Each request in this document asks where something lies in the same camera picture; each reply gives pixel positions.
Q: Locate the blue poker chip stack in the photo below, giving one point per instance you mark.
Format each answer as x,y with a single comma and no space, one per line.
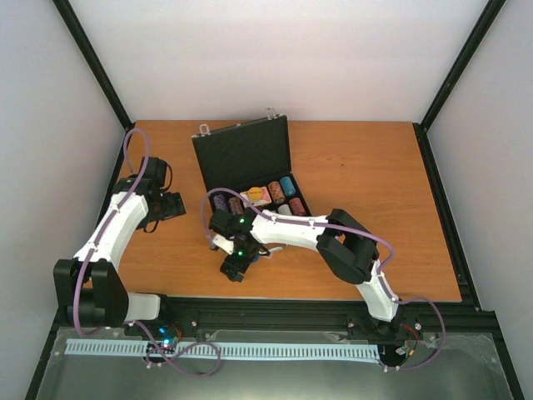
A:
287,186

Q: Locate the black aluminium frame rail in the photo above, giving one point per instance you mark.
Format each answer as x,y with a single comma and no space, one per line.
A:
377,173

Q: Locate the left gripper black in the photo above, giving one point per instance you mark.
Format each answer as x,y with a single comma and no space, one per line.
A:
175,207

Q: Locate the left controller board green LED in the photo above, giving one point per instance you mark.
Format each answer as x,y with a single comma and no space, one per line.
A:
168,336

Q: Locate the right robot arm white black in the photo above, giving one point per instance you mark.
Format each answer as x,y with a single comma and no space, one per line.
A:
348,249

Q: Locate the white poker chip stack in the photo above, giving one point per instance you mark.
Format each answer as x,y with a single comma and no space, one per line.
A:
284,209

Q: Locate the black poker set case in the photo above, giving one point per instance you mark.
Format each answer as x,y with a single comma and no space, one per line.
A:
248,154

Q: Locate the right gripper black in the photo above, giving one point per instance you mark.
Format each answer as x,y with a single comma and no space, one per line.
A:
232,273

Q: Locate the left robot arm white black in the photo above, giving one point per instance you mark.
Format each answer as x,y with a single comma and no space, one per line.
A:
89,291

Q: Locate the red poker chip stack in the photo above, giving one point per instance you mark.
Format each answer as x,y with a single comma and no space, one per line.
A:
297,207

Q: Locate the yellow dealer button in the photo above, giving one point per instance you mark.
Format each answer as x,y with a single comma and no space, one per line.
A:
255,194

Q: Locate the light blue slotted cable duct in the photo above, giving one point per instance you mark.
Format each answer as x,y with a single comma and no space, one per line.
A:
228,351

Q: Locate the red playing card deck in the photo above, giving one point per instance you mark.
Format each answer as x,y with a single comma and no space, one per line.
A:
264,202

